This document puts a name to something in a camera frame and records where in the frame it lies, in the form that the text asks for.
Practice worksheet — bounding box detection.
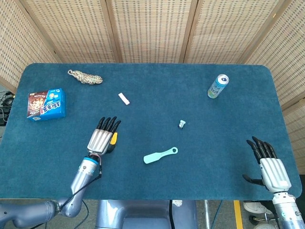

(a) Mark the white shoe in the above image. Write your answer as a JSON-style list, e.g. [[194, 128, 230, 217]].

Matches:
[[243, 201, 272, 215]]

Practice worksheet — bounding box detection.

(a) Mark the black cable bundle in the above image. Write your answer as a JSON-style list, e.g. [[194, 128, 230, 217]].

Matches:
[[0, 90, 16, 126]]

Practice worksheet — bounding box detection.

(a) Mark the braided rope bundle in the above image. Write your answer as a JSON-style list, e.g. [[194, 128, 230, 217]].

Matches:
[[67, 69, 104, 85]]

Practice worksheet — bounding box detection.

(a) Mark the metal table leg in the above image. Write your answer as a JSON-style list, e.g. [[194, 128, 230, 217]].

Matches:
[[203, 199, 212, 229]]

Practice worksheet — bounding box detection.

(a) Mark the black caster wheel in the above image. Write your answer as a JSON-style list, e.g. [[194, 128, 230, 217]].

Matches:
[[249, 214, 272, 226]]

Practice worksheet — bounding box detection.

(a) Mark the mint green brush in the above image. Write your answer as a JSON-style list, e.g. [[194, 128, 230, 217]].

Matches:
[[142, 146, 179, 165]]

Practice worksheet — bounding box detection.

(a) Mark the blue floor cable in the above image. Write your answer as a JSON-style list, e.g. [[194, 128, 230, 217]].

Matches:
[[211, 200, 224, 229], [76, 199, 89, 229]]

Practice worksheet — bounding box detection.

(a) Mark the blue felt table cover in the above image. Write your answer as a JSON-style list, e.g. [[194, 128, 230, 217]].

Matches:
[[0, 62, 303, 201]]

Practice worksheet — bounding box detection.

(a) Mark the light blue drink can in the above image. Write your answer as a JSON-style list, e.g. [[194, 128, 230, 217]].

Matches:
[[207, 73, 230, 99]]

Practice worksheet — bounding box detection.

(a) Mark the small white pink eraser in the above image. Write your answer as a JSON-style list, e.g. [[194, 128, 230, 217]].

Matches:
[[118, 92, 131, 106]]

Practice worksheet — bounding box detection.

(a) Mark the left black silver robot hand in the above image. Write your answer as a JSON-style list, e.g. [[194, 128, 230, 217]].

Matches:
[[87, 116, 122, 156]]

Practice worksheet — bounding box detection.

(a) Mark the grey-blue robot torso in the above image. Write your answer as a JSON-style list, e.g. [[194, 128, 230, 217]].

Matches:
[[95, 199, 198, 229]]

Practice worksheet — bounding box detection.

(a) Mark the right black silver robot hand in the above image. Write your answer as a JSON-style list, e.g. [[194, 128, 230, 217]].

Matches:
[[242, 136, 293, 193]]

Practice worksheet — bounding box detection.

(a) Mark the blue cookie box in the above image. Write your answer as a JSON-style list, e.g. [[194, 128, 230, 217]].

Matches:
[[26, 87, 67, 122]]

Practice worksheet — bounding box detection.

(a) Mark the woven bamboo folding screen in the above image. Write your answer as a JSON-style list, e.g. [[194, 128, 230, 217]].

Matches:
[[0, 0, 305, 167]]

